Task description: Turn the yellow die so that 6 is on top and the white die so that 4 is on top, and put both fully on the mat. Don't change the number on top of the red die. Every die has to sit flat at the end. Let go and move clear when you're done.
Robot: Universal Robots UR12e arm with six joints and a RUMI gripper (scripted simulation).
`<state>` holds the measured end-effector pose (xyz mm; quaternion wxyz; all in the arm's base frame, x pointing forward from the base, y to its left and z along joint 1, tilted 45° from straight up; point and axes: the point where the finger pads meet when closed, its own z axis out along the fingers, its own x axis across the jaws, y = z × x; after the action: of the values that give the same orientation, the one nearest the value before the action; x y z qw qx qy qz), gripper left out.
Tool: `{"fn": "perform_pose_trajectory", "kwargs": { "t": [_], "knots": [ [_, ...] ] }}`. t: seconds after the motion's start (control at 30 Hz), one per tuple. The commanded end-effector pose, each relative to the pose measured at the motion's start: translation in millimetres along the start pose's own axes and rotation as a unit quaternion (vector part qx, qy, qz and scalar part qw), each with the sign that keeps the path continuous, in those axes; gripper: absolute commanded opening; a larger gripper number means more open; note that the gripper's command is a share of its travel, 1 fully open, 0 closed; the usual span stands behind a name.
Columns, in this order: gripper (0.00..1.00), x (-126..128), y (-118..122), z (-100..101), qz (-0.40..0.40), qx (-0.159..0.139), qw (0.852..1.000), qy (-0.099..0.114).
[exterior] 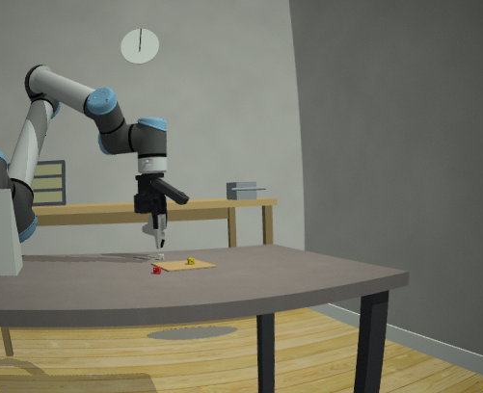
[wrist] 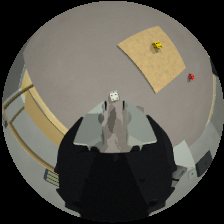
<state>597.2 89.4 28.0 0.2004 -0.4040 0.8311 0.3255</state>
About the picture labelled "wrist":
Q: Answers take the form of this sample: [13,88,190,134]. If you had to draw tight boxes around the tan mat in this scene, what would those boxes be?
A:
[117,26,186,93]

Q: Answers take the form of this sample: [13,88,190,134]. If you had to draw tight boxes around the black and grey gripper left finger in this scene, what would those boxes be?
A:
[54,101,107,175]

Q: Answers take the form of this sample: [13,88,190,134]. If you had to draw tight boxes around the white die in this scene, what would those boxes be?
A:
[110,90,119,101]

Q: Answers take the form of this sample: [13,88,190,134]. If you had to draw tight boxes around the yellow die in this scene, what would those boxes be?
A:
[152,41,163,49]

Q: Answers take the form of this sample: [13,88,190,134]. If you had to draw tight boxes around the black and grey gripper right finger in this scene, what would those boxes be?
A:
[123,100,177,173]

